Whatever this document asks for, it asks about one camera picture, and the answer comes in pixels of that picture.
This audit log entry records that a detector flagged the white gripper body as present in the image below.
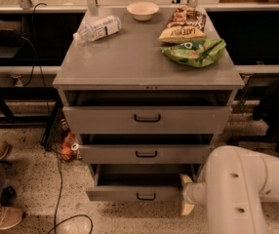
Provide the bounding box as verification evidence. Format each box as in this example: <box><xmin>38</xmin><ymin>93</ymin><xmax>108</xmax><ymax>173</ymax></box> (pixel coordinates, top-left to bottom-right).
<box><xmin>182</xmin><ymin>182</ymin><xmax>197</xmax><ymax>204</ymax></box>

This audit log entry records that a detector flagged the dark box on shelf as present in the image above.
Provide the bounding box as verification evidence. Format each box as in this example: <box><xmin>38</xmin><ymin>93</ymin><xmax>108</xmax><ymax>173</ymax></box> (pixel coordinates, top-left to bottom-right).
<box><xmin>0</xmin><ymin>20</ymin><xmax>22</xmax><ymax>47</ymax></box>

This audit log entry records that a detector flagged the clear plastic water bottle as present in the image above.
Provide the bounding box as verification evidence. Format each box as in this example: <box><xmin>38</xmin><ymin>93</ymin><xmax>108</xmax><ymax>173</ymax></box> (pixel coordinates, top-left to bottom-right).
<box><xmin>73</xmin><ymin>16</ymin><xmax>122</xmax><ymax>44</ymax></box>

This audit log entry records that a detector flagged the grey middle drawer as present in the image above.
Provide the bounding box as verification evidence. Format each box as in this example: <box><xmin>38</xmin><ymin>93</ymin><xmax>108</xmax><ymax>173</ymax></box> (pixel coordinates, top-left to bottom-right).
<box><xmin>79</xmin><ymin>144</ymin><xmax>213</xmax><ymax>164</ymax></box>

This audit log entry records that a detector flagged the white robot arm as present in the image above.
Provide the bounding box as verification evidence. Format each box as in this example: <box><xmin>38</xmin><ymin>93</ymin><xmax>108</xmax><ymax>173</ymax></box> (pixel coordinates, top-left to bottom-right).
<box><xmin>180</xmin><ymin>145</ymin><xmax>279</xmax><ymax>234</ymax></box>

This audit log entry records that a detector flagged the brown yellow chip bag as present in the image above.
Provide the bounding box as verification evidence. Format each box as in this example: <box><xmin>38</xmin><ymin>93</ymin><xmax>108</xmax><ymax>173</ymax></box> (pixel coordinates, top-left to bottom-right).
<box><xmin>159</xmin><ymin>6</ymin><xmax>206</xmax><ymax>44</ymax></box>

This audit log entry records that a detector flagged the grey metal drawer cabinet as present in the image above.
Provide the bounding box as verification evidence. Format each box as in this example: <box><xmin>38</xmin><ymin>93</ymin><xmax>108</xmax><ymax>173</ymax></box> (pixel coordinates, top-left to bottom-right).
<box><xmin>52</xmin><ymin>6</ymin><xmax>245</xmax><ymax>183</ymax></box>

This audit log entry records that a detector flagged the green snack bag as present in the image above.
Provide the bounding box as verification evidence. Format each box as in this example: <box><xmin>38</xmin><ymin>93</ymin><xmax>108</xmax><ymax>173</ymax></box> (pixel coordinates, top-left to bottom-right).
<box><xmin>160</xmin><ymin>39</ymin><xmax>226</xmax><ymax>68</ymax></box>

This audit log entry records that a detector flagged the white sneaker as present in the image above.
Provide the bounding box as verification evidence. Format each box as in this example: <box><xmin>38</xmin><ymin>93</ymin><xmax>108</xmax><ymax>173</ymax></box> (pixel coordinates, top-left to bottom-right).
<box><xmin>0</xmin><ymin>206</ymin><xmax>23</xmax><ymax>230</ymax></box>

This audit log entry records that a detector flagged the grey bottom drawer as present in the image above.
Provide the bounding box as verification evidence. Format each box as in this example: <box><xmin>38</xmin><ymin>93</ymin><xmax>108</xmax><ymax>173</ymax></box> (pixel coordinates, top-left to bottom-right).
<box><xmin>87</xmin><ymin>164</ymin><xmax>200</xmax><ymax>202</ymax></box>

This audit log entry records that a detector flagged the grey top drawer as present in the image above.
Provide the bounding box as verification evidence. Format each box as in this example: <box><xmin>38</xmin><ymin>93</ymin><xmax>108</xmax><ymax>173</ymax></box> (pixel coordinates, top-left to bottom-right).
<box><xmin>63</xmin><ymin>106</ymin><xmax>231</xmax><ymax>135</ymax></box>

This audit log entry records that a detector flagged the brown shoe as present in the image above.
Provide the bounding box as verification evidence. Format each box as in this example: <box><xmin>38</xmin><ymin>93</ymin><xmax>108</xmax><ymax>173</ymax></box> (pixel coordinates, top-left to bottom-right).
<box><xmin>0</xmin><ymin>141</ymin><xmax>10</xmax><ymax>161</ymax></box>

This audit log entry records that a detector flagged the grey drawer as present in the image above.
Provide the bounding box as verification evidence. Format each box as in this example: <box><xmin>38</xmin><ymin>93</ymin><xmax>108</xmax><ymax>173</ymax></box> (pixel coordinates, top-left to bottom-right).
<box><xmin>87</xmin><ymin>164</ymin><xmax>200</xmax><ymax>202</ymax></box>
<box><xmin>79</xmin><ymin>144</ymin><xmax>213</xmax><ymax>164</ymax></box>
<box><xmin>63</xmin><ymin>106</ymin><xmax>231</xmax><ymax>135</ymax></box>

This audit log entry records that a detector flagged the black floor cable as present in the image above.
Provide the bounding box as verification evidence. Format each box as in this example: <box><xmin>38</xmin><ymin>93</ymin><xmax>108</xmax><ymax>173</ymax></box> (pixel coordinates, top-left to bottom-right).
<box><xmin>47</xmin><ymin>146</ymin><xmax>94</xmax><ymax>234</ymax></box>

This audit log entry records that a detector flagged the white ceramic bowl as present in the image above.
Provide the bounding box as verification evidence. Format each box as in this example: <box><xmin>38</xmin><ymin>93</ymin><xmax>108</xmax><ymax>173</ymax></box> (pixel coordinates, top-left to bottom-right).
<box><xmin>127</xmin><ymin>1</ymin><xmax>159</xmax><ymax>21</ymax></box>

